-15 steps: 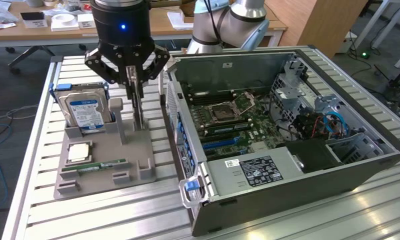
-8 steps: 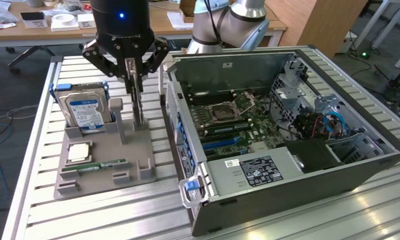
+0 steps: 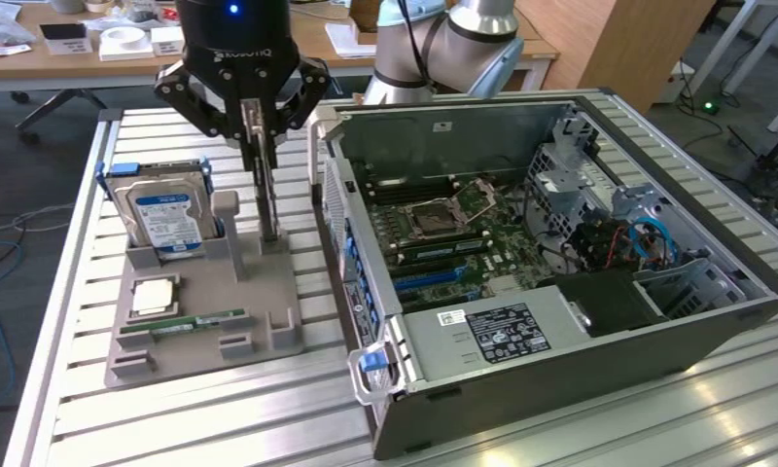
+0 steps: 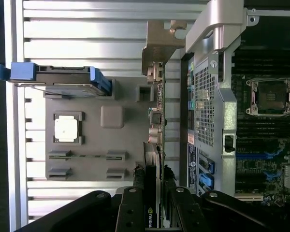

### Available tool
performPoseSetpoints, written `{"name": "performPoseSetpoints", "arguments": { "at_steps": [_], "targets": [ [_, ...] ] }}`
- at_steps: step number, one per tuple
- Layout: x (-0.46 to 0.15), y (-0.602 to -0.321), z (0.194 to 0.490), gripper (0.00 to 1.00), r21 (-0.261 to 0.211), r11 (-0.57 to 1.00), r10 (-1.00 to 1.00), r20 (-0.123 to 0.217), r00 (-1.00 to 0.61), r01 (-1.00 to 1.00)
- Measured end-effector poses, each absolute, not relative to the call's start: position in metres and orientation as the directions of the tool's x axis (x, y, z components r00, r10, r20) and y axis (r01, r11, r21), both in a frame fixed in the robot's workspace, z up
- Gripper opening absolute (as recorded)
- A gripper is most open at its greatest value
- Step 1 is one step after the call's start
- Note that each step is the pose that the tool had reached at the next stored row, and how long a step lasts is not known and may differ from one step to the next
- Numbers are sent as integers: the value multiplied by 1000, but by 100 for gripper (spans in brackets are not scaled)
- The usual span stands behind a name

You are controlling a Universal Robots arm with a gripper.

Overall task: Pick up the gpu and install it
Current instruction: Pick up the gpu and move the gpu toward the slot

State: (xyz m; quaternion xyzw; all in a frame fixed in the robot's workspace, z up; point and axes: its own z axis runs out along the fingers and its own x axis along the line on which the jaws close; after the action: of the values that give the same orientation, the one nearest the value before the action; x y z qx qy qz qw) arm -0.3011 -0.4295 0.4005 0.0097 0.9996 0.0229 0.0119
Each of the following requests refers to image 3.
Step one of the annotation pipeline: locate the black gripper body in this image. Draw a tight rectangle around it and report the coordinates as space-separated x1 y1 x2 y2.
174 0 300 106

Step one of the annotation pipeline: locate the wooden desk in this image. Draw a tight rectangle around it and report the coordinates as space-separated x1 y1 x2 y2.
204 0 562 106
0 0 209 106

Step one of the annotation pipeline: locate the plain white box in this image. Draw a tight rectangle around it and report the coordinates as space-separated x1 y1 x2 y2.
149 26 186 57

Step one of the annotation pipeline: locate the stack of papers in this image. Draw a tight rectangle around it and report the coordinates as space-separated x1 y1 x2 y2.
325 21 378 60

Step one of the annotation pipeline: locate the flat white box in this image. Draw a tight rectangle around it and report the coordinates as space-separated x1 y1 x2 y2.
97 42 156 63

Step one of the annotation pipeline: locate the cardboard box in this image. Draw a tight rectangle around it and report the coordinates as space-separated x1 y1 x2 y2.
348 0 382 34

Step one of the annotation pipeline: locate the white tape roll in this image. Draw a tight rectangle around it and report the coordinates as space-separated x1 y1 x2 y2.
101 26 148 50

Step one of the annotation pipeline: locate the black chair base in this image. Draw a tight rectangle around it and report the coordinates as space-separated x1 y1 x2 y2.
10 89 109 143

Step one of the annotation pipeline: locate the hard disk in blue carrier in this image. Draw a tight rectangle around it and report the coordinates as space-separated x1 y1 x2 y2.
94 158 225 257

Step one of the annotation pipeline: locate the white box with black top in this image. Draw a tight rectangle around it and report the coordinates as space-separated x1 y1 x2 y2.
40 22 93 56

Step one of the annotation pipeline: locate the clear plastic bag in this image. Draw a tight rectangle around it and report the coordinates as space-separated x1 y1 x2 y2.
0 2 38 46

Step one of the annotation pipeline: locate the grey parts rack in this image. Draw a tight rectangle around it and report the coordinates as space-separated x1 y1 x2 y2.
102 189 308 390

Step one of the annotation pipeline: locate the silver CPU chip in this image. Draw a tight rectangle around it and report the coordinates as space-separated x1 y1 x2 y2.
132 279 174 315

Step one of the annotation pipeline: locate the blue expansion slot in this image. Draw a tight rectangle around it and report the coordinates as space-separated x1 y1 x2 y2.
389 264 468 283
393 274 466 293

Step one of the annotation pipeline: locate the green RAM stick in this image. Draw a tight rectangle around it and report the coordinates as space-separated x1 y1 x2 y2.
120 308 248 335

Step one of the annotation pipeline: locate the metal disk bay cage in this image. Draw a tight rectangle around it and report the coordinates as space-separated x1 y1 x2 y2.
524 114 628 230
632 256 752 322

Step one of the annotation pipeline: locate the wooden cabinet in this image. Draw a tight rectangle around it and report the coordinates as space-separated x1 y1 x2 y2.
510 0 718 114

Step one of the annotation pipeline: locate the silver chipset heatsink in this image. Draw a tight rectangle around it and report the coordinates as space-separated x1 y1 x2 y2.
484 276 526 296

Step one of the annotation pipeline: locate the grey power supply unit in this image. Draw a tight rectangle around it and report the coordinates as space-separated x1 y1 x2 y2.
398 284 592 383

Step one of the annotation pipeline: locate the white socket box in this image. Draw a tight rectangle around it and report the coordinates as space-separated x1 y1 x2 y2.
660 60 696 106

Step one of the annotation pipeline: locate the open grey PC case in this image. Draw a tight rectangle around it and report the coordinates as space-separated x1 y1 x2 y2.
306 94 778 462

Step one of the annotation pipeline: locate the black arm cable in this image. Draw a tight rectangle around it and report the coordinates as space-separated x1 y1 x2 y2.
396 0 437 91

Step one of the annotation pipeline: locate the black cable bundle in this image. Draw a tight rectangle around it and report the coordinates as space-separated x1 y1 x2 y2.
566 223 614 271

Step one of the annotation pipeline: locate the red wire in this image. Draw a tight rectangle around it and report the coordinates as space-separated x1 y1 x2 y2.
608 224 625 267

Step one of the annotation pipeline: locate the blue wire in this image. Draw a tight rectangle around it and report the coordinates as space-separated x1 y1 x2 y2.
626 219 681 268

